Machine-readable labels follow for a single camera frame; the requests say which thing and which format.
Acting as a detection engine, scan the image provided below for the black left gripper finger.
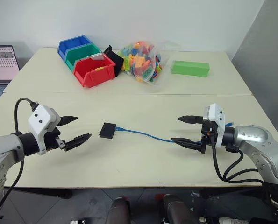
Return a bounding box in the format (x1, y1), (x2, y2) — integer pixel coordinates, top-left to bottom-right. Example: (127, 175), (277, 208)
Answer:
(58, 115), (79, 128)
(64, 133), (93, 153)

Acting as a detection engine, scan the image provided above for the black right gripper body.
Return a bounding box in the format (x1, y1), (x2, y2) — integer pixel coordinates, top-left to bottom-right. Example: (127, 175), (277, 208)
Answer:
(200, 121), (220, 155)

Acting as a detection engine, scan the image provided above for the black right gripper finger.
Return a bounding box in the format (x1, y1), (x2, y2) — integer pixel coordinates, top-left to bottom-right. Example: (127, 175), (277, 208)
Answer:
(171, 137), (204, 151)
(177, 115), (204, 125)

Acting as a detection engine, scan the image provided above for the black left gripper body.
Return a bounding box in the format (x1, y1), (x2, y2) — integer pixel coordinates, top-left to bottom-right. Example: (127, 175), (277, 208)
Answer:
(43, 126), (67, 153)

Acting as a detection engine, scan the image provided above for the black adapter box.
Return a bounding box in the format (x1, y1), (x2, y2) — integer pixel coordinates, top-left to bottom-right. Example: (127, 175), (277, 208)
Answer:
(99, 122), (117, 140)

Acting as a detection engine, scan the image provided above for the red plastic storage bin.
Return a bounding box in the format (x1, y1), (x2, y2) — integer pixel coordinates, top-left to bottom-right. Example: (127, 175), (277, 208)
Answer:
(72, 54), (116, 89)

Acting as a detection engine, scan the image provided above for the green rectangular box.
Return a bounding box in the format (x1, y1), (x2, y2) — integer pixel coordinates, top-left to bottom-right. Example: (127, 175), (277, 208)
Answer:
(170, 60), (211, 78)

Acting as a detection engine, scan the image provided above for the dark rounded shape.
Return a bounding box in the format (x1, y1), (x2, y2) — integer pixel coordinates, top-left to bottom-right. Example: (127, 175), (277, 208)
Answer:
(161, 194), (200, 224)
(108, 197), (131, 224)

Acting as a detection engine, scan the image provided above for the green plastic storage bin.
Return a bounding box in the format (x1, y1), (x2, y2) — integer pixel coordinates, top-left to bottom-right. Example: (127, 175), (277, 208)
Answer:
(64, 44), (102, 72)

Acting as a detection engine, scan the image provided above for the clear bag of colourful bricks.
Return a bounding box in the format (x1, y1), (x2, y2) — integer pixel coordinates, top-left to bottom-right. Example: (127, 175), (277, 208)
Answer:
(116, 40), (177, 86)

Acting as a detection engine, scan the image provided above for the black fabric pouch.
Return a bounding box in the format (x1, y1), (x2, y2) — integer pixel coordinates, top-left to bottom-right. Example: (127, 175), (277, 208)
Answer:
(102, 45), (125, 77)

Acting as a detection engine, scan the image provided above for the blue plastic storage bin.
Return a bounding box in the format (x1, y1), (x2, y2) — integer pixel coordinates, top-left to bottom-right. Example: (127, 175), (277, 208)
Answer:
(57, 35), (94, 60)

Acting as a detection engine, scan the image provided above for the grey laptop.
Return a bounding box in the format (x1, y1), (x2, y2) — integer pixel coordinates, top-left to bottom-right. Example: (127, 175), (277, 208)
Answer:
(0, 45), (21, 108)

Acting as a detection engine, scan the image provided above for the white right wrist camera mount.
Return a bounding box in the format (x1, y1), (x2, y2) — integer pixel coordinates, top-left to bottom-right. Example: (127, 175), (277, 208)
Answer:
(203, 103), (227, 148)

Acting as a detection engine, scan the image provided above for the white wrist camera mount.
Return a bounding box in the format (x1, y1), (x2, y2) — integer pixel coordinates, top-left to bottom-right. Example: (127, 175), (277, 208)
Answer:
(203, 103), (227, 148)
(28, 105), (61, 156)

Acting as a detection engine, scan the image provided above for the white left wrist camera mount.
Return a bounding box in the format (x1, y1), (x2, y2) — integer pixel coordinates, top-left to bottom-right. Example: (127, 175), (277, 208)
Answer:
(28, 105), (61, 156)

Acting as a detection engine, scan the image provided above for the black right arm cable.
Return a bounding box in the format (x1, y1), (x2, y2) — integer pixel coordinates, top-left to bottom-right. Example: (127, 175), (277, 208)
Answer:
(210, 137), (264, 183)

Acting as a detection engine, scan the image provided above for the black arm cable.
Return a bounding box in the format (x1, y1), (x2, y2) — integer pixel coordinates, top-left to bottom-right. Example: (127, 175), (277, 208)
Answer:
(0, 98), (39, 208)
(210, 137), (264, 183)

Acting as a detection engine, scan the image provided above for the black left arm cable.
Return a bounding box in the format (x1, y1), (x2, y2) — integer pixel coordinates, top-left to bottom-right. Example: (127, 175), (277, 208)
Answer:
(0, 98), (39, 208)

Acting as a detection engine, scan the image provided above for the blue cable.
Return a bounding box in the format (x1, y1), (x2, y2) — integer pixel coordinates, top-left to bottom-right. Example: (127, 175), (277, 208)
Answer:
(115, 121), (235, 144)

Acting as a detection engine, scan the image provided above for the black table frame bar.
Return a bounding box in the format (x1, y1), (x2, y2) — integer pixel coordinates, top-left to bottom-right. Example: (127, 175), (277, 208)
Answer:
(191, 187), (264, 199)

